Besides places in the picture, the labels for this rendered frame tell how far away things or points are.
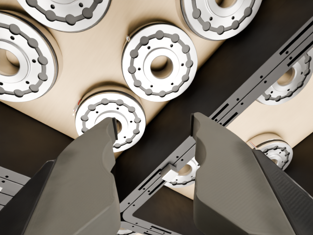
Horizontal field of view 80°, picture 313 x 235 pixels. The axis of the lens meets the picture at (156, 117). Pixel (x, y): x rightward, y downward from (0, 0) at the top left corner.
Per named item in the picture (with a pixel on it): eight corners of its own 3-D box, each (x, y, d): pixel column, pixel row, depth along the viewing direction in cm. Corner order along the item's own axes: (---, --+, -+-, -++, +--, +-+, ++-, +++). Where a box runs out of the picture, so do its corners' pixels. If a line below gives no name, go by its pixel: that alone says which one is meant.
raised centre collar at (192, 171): (181, 153, 33) (182, 155, 32) (201, 163, 35) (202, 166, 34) (164, 172, 34) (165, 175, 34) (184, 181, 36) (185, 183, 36)
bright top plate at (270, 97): (294, 23, 26) (297, 23, 25) (322, 68, 30) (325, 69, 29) (238, 80, 28) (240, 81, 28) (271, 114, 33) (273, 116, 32)
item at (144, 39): (157, 3, 22) (158, 3, 21) (210, 60, 26) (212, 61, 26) (106, 71, 24) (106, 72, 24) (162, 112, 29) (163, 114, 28)
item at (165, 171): (168, 162, 24) (171, 169, 23) (176, 167, 25) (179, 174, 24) (159, 171, 24) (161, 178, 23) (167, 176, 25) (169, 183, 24)
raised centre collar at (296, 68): (289, 51, 27) (293, 52, 26) (303, 72, 29) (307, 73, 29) (262, 78, 28) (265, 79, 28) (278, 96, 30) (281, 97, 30)
